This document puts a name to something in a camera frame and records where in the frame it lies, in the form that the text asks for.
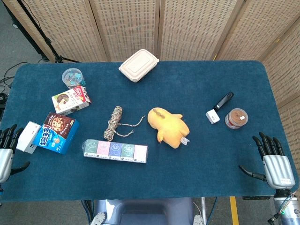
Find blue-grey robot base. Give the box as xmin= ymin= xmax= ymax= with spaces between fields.
xmin=95 ymin=197 xmax=195 ymax=225

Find brown lidded red jar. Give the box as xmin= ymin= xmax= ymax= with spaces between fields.
xmin=225 ymin=108 xmax=249 ymax=130

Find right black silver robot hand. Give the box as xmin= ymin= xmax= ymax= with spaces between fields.
xmin=238 ymin=132 xmax=296 ymax=189

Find white cable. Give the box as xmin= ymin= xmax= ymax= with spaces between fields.
xmin=193 ymin=201 xmax=202 ymax=216

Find small white cardboard box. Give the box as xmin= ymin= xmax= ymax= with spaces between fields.
xmin=16 ymin=121 xmax=42 ymax=154

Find woven bamboo folding screen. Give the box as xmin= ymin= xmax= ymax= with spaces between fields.
xmin=1 ymin=0 xmax=300 ymax=179

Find black tripod stand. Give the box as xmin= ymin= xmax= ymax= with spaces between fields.
xmin=17 ymin=0 xmax=81 ymax=64

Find black cable bundle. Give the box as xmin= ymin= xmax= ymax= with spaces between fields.
xmin=81 ymin=200 xmax=95 ymax=225

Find beige lidded lunch box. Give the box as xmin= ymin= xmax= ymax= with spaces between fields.
xmin=118 ymin=48 xmax=160 ymax=83

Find black under-table bracket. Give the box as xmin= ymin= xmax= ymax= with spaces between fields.
xmin=242 ymin=195 xmax=275 ymax=200

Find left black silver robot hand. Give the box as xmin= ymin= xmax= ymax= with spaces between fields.
xmin=0 ymin=124 xmax=31 ymax=184

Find white chocolate pie box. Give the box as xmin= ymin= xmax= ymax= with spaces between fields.
xmin=51 ymin=85 xmax=92 ymax=115

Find pastel tissue packet row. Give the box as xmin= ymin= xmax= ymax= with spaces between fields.
xmin=82 ymin=138 xmax=149 ymax=164

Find black handled white roller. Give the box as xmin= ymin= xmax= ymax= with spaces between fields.
xmin=205 ymin=91 xmax=235 ymax=125

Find clear jar of binder clips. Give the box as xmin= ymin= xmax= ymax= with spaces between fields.
xmin=61 ymin=67 xmax=87 ymax=90

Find black stand base bar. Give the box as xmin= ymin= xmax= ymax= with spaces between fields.
xmin=2 ymin=1 xmax=50 ymax=63

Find blue chocolate cookie box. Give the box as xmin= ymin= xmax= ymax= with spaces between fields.
xmin=32 ymin=112 xmax=80 ymax=155

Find yellow plush duck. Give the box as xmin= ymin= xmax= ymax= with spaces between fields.
xmin=147 ymin=107 xmax=191 ymax=150

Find yellow floor tape strip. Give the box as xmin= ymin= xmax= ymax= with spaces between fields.
xmin=229 ymin=196 xmax=240 ymax=225

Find braided rope bundle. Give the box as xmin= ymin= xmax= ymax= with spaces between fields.
xmin=103 ymin=105 xmax=146 ymax=142

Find blue felt table cover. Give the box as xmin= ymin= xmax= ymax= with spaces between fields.
xmin=0 ymin=60 xmax=300 ymax=203

